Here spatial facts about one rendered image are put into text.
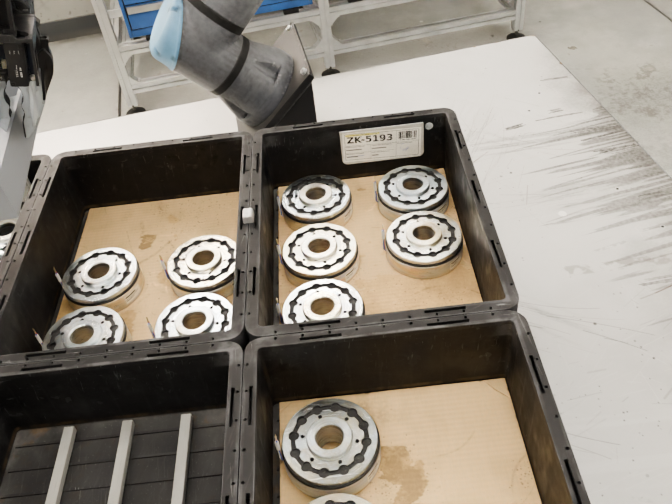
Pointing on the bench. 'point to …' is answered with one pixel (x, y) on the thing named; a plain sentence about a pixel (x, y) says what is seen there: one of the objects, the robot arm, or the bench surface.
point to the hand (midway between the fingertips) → (19, 123)
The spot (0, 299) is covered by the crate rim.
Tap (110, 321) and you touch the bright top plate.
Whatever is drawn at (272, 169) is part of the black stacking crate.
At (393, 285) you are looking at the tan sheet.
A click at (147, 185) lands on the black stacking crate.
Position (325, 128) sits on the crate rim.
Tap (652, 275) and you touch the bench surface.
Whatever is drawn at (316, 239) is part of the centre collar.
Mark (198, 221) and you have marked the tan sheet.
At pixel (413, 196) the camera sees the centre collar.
